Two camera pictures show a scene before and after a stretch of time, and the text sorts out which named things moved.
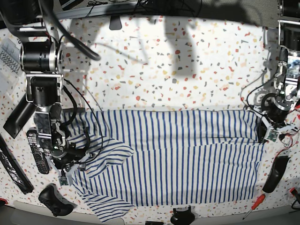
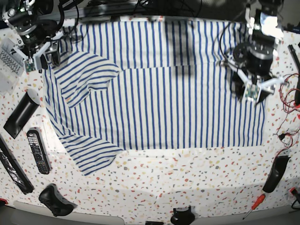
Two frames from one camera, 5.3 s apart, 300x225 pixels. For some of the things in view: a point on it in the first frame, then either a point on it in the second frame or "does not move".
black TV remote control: [38, 153] does not move
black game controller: [50, 197] does not move
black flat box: [19, 116] does not move
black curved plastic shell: [279, 165] does not move
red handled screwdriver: [258, 201] does not move
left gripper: [272, 117] to [251, 63]
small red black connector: [293, 191] does not move
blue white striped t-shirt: [166, 157] to [122, 86]
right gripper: [63, 160] to [32, 43]
